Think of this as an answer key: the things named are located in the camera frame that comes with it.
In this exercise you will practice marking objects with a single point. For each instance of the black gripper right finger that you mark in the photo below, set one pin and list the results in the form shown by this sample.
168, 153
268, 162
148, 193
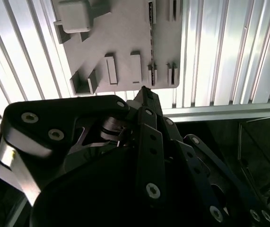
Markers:
196, 165

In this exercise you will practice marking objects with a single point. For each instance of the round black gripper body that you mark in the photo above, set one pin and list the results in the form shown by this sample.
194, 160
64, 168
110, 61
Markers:
89, 201

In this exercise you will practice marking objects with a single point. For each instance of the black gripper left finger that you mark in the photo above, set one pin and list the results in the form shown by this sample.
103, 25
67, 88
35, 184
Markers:
54, 113

